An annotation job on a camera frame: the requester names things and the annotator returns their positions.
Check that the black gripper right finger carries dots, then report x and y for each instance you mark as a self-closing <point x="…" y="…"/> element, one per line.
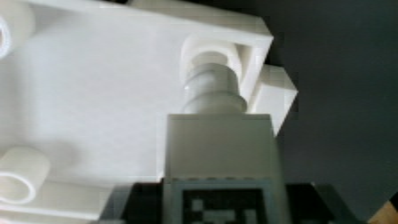
<point x="317" y="205"/>

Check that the white square tabletop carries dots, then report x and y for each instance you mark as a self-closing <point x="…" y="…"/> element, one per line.
<point x="95" y="63"/>

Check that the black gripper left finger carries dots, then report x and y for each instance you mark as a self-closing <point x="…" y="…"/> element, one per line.
<point x="134" y="204"/>

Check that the white leg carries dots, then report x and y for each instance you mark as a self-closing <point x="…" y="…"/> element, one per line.
<point x="223" y="175"/>

